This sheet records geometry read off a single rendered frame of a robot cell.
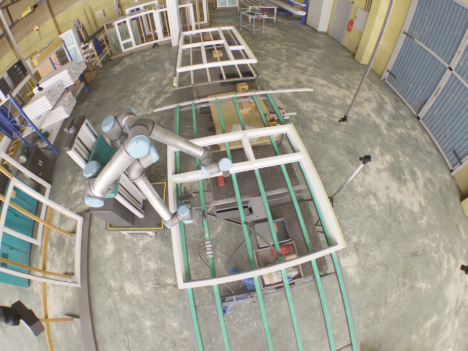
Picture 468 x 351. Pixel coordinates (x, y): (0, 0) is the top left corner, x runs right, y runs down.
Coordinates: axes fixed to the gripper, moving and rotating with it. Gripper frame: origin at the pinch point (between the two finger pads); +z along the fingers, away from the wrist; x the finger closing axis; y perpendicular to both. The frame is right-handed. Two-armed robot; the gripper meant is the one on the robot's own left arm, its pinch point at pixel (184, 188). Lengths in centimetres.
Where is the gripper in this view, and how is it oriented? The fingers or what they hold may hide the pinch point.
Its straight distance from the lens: 186.5
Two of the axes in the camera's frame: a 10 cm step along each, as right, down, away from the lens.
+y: -0.2, -5.1, -8.6
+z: -2.0, -8.4, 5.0
